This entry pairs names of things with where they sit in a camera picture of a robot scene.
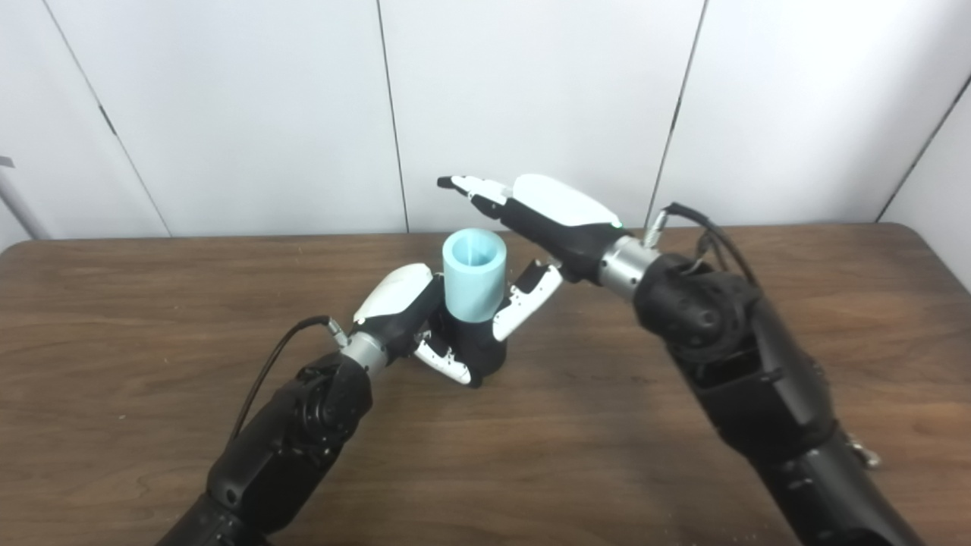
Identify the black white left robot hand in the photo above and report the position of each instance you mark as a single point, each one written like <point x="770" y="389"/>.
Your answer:
<point x="398" y="303"/>

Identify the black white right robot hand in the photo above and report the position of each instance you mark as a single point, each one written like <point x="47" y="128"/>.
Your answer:
<point x="569" y="227"/>

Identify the black funnel-shaped nozzle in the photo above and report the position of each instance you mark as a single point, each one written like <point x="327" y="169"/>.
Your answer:
<point x="478" y="345"/>

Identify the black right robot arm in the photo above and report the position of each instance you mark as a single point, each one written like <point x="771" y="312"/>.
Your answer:
<point x="758" y="379"/>

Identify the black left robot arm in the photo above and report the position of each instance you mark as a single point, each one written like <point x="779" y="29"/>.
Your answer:
<point x="296" y="440"/>

